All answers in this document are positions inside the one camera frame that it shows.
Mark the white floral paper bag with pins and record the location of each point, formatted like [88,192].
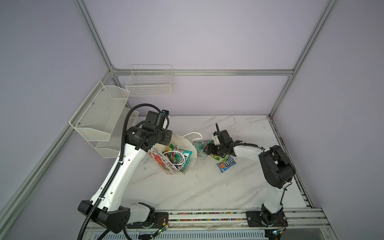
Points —
[157,152]

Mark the green Fox's spring tea bag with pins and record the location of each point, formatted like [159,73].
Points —
[220,158]

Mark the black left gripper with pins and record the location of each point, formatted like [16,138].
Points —
[168,134]

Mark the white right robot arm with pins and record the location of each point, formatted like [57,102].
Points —
[277,168]

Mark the aluminium cage frame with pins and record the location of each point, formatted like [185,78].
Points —
[19,201]

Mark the teal Fox's large candy bag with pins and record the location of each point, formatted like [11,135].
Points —
[178,157]

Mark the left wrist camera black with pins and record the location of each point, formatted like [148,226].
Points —
[156,121]

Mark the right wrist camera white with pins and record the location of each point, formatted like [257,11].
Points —
[216,140]

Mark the white mesh wall basket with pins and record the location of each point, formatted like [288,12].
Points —
[99,120]

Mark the white wire wall basket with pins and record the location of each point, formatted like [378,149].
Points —
[151,81]

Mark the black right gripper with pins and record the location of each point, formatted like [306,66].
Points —
[210,149]

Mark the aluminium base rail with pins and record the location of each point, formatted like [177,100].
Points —
[307,223]

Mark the blue m&m's packet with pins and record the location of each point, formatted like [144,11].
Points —
[227,163]

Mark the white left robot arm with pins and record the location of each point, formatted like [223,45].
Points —
[104,208]

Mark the teal Fox's mint blossom bag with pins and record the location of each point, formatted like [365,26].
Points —
[200,147]

